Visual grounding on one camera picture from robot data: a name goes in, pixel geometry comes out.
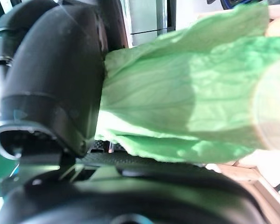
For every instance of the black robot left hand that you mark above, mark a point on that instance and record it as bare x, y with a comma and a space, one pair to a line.
56, 81

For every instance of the napa cabbage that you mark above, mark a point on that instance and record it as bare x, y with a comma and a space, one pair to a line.
177, 93

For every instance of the blue plastic shopping basket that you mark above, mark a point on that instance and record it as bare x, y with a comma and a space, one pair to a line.
228, 3

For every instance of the grey metal cabinet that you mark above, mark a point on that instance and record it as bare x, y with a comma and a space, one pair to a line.
144, 21

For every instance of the wooden slatted crate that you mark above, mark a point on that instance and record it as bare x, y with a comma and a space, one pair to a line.
247, 172

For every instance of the tan brown potato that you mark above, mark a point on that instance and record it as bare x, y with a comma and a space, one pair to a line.
277, 28

